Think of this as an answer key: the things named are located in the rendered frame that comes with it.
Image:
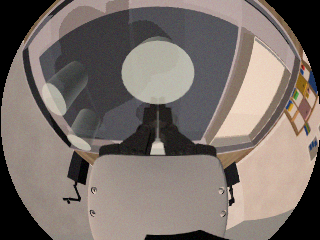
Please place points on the clear glass jar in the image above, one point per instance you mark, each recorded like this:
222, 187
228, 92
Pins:
157, 71
61, 90
157, 146
84, 129

